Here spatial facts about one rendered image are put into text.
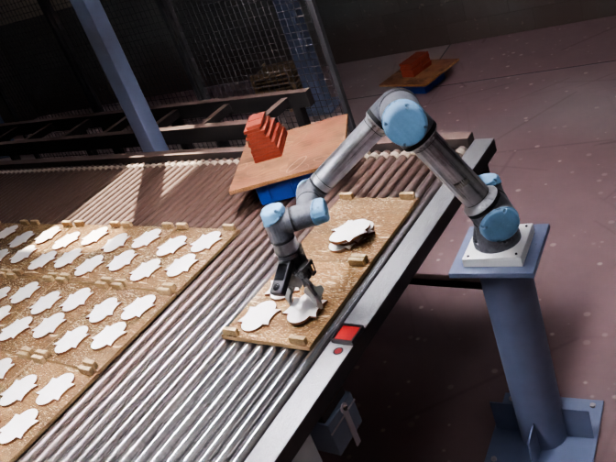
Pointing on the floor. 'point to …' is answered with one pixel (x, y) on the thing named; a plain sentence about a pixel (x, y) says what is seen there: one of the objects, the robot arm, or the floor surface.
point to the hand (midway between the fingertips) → (304, 307)
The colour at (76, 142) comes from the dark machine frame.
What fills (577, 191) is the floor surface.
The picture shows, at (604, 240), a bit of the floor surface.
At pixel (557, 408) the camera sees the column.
